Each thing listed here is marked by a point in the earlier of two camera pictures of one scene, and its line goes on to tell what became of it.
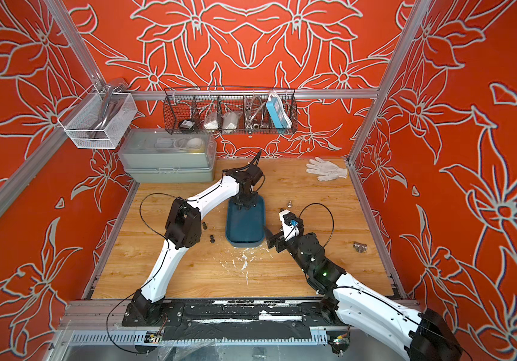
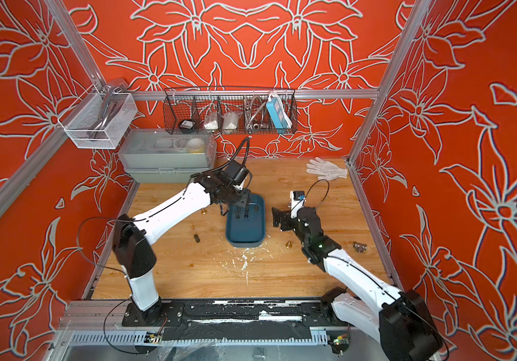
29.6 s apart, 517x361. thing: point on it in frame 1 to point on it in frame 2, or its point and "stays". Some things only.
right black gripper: x=272 y=241 to x=279 y=216
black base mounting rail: x=238 y=319 stays
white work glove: x=329 y=170 stays
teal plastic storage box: x=246 y=228 stays
